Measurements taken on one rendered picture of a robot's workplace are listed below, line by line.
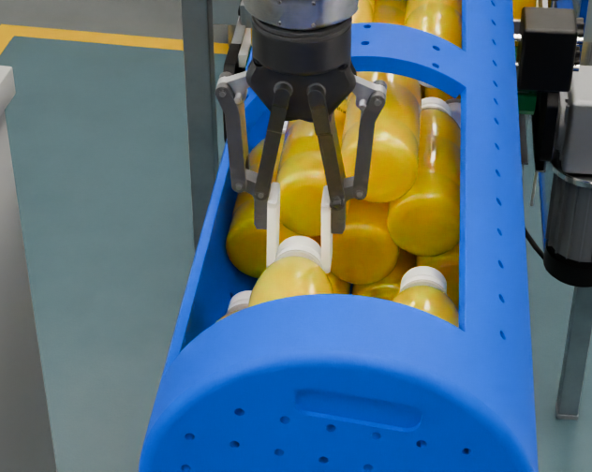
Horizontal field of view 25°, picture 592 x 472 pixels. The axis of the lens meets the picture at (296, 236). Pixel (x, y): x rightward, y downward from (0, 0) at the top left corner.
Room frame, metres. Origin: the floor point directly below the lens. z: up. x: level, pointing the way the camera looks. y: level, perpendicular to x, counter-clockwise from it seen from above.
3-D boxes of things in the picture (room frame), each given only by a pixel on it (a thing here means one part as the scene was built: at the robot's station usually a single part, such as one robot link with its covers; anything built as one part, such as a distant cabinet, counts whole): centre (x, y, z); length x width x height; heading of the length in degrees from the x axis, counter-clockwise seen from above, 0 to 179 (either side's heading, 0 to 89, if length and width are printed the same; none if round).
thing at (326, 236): (0.92, -0.03, 1.15); 0.03 x 0.01 x 0.07; 174
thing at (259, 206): (0.92, 0.04, 1.18); 0.03 x 0.01 x 0.05; 84
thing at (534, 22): (1.60, -0.33, 0.95); 0.10 x 0.07 x 0.10; 84
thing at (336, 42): (0.92, 0.00, 1.31); 0.08 x 0.07 x 0.09; 84
